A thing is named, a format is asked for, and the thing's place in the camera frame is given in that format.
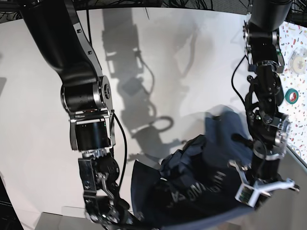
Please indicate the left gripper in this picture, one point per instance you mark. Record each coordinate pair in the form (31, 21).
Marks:
(265, 171)

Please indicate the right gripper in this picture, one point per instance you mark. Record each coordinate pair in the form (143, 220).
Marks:
(103, 204)

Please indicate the dark blue t-shirt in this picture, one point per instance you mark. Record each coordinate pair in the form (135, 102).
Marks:
(195, 183)

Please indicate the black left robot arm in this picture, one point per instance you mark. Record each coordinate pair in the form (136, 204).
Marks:
(268, 127)

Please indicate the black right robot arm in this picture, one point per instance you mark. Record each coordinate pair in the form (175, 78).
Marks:
(86, 97)

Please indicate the grey chair bottom edge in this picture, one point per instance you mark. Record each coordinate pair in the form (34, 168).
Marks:
(71, 218)

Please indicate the grey chair right side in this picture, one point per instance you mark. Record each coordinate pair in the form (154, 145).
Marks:
(286, 210)

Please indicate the green tape roll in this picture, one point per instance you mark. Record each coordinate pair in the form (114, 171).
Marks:
(291, 96)

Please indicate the clear tape dispenser roll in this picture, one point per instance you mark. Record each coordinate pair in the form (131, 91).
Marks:
(298, 61)

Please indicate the terrazzo patterned table cover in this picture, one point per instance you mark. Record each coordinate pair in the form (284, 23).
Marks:
(293, 44)

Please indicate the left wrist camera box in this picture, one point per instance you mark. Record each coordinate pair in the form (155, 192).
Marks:
(248, 195)

